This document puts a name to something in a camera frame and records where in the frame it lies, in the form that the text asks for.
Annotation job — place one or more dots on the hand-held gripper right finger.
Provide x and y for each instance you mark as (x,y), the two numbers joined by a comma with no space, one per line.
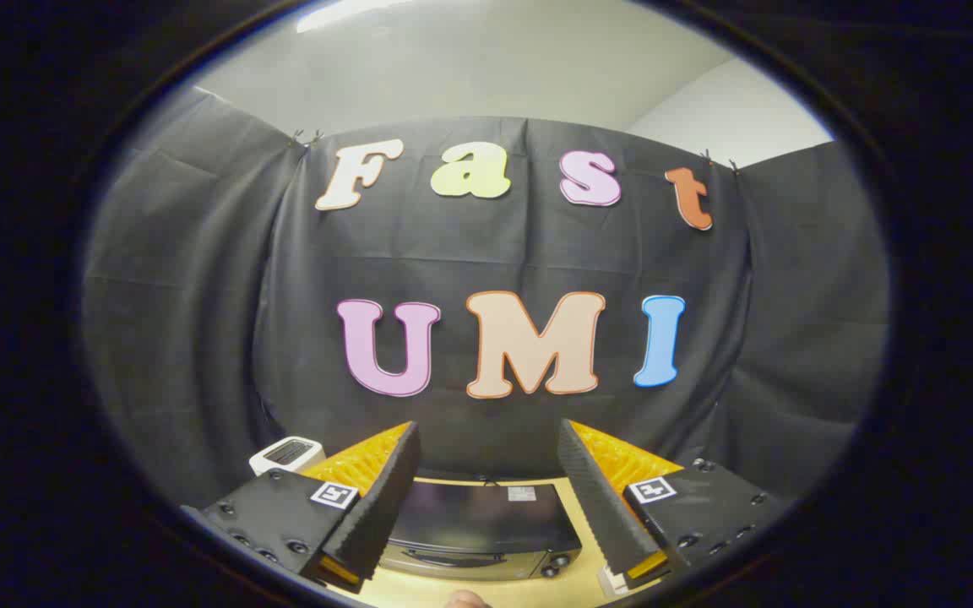
(600,507)

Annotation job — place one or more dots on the white pop-up toaster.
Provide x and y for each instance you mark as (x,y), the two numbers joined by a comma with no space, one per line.
(288,454)

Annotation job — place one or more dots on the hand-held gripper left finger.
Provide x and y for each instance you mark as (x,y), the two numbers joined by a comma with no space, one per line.
(372,515)

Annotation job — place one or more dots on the black toaster oven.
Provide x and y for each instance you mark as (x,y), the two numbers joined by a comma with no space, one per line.
(470,515)

